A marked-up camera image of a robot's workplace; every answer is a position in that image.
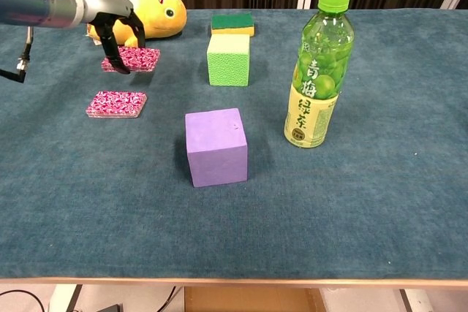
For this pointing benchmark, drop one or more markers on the black and silver left hand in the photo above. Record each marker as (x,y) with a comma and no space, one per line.
(106,3)

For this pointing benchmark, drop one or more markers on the pink patterned card pack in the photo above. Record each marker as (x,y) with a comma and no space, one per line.
(142,58)
(117,103)

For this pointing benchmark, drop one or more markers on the yellow plush toy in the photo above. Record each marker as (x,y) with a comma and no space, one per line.
(168,19)

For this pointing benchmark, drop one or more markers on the green and yellow sponge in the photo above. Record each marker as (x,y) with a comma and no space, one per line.
(232,24)

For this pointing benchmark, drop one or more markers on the green foam cube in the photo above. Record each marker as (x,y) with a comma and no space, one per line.
(228,65)

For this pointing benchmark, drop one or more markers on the purple foam cube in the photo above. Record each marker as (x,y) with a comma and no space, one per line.
(215,151)

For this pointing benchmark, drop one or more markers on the green tea bottle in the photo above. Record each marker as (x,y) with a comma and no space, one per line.
(318,82)

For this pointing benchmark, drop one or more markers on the blue felt table mat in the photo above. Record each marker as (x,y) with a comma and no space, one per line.
(329,198)

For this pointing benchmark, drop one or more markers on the white table leg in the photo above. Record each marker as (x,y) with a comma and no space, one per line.
(64,299)
(417,301)

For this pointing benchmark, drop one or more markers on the brown cardboard box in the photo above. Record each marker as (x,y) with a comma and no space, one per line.
(252,301)

